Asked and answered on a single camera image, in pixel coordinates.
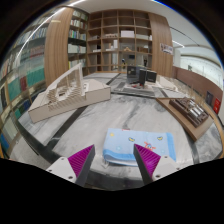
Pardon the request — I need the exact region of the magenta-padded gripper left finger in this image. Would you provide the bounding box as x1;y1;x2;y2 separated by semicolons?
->
45;143;97;188

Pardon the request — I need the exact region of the wooden shelf unit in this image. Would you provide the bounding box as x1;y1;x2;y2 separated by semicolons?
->
87;9;154;75

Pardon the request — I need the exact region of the glass-fronted bookshelf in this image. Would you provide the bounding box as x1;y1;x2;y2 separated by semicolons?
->
0;19;48;158

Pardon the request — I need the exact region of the brown model on wooden board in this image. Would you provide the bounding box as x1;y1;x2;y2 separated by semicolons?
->
155;96;215;143

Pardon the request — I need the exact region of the light blue printed towel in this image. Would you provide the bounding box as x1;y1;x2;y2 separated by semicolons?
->
102;128;177;168

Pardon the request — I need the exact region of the white wall poster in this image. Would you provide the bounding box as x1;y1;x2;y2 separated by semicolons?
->
159;42;175;56

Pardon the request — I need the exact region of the dark bookshelf with books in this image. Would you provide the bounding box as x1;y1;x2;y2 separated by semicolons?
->
67;8;90;76

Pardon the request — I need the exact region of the small white architectural model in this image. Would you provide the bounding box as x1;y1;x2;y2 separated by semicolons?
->
156;74;178;93

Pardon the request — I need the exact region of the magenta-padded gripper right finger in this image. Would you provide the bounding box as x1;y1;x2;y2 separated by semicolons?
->
133;143;181;186

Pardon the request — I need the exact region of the black model on grey base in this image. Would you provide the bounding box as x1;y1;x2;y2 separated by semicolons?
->
114;64;161;98

